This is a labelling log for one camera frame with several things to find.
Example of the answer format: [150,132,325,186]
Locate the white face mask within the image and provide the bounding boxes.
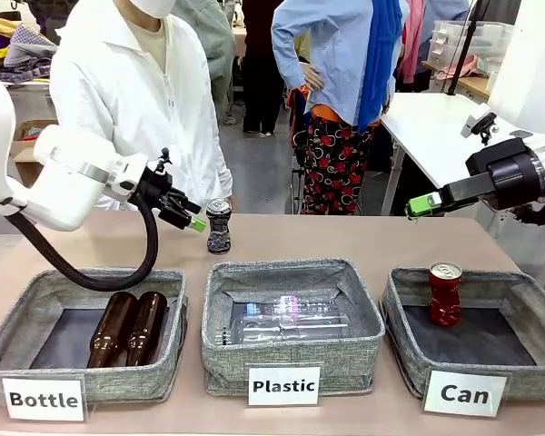
[129,0,176,19]

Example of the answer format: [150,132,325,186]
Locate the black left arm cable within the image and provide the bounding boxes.
[6,194,160,292]

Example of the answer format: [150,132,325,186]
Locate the grey basket labelled Plastic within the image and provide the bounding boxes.
[202,258,386,396]

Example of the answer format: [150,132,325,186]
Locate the white Bottle label card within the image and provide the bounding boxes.
[0,376,86,421]

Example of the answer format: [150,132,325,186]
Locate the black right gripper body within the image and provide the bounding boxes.
[465,137,544,211]

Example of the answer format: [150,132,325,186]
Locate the person in blue shirt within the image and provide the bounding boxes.
[271,0,410,215]

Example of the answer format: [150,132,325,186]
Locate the dark crushed drink can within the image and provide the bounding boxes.
[205,198,233,254]

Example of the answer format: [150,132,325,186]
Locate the black slanted pole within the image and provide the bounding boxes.
[447,0,482,96]

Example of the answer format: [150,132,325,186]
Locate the white side table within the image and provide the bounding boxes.
[381,92,519,214]

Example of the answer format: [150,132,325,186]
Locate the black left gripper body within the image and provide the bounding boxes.
[138,170,188,224]

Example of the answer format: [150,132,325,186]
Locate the person in grey-green clothes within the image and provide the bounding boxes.
[176,0,238,124]

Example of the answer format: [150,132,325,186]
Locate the pile of colourful clothes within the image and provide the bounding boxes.
[0,17,60,87]

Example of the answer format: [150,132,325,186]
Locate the blue-shirt person's bare hand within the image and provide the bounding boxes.
[298,63,324,92]

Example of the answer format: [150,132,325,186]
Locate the grey basket labelled Can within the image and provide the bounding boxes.
[381,266,545,403]

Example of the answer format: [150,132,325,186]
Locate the wooden workbench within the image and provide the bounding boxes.
[421,61,491,100]

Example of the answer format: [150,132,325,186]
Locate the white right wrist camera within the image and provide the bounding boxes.
[461,103,500,145]

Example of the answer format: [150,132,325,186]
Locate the person in black clothes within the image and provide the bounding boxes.
[243,0,285,137]

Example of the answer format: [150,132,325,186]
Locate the white Can label card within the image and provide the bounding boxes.
[422,370,508,418]

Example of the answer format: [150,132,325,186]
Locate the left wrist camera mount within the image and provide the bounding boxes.
[155,147,173,174]

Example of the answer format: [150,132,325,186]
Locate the grey basket labelled Bottle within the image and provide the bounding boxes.
[0,267,190,405]

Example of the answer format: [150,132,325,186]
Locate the red crushed drink can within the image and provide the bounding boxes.
[428,262,463,327]

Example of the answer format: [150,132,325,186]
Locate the white Plastic label card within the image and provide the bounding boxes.
[247,365,322,407]

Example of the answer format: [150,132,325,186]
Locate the brown cardboard box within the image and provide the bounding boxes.
[9,118,58,187]

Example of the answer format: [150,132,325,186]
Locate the clear plastic storage box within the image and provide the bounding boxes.
[426,20,514,69]

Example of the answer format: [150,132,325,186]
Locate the brown glass bottle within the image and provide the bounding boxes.
[86,292,140,369]
[125,291,169,367]

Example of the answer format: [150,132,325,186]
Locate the person in white jacket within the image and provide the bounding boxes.
[49,0,234,213]

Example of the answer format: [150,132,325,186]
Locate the pink hanging garment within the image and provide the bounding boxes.
[399,0,427,85]

